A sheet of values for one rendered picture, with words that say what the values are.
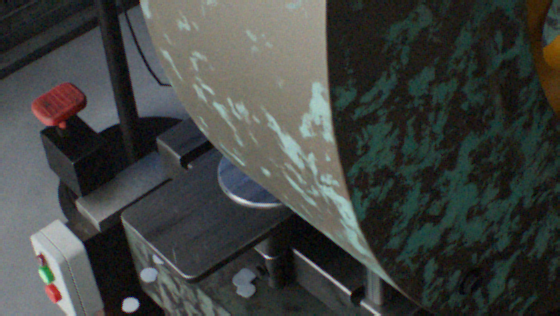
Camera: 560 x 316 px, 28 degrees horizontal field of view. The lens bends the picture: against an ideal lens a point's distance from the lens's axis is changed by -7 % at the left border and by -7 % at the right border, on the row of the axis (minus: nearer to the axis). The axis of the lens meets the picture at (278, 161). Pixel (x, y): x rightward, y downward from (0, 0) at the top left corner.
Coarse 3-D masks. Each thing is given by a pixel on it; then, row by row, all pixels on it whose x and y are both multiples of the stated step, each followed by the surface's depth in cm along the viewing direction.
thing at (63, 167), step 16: (48, 128) 158; (64, 128) 156; (80, 128) 158; (48, 144) 157; (64, 144) 156; (80, 144) 155; (96, 144) 155; (48, 160) 161; (64, 160) 155; (80, 160) 153; (96, 160) 155; (64, 176) 159; (80, 176) 155; (96, 176) 157; (112, 176) 159; (80, 192) 156
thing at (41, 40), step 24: (0, 0) 283; (24, 0) 288; (48, 0) 291; (72, 0) 296; (0, 24) 285; (24, 24) 290; (48, 24) 295; (72, 24) 295; (96, 24) 298; (0, 48) 288; (24, 48) 290; (48, 48) 291; (0, 72) 285
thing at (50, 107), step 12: (72, 84) 156; (48, 96) 155; (60, 96) 155; (72, 96) 154; (84, 96) 154; (36, 108) 153; (48, 108) 153; (60, 108) 152; (72, 108) 153; (48, 120) 152; (60, 120) 152
